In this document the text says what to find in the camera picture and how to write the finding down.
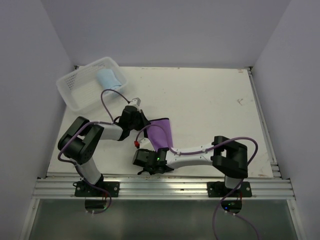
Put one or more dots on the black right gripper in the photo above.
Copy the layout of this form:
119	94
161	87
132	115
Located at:
151	171

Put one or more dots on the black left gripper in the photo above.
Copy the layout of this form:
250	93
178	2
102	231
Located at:
144	121

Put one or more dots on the dark grey purple cloth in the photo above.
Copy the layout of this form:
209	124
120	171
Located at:
158	131

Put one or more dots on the light blue towel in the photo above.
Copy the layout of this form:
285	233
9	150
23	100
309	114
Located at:
108	80

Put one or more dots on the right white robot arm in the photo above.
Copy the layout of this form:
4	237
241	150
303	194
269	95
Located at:
229	157

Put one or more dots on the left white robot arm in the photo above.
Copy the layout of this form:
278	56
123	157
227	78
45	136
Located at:
79	142

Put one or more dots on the white perforated plastic basket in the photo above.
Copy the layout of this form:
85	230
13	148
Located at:
80	89

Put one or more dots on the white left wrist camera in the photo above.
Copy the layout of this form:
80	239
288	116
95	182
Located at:
135	102

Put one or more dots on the red cable connector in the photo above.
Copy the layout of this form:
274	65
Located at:
136	144

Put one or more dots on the aluminium mounting rail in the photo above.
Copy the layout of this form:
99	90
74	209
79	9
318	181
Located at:
133	187

